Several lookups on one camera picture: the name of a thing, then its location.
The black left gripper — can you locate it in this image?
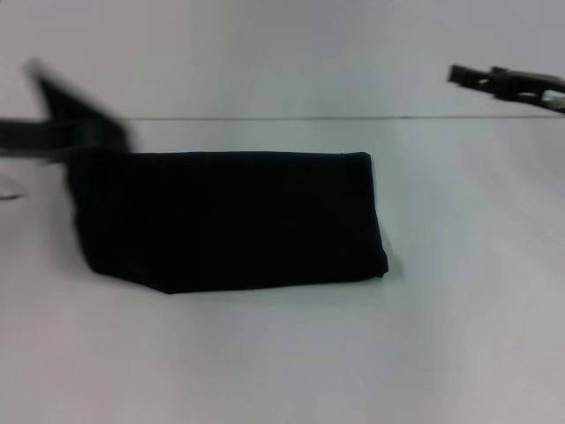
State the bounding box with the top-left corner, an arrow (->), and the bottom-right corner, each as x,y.
0,117 -> 109,158

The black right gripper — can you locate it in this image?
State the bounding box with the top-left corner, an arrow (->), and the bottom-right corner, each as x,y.
447,64 -> 565,108

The black shirt with FREE print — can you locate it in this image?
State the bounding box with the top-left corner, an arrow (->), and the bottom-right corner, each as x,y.
24,56 -> 390,296

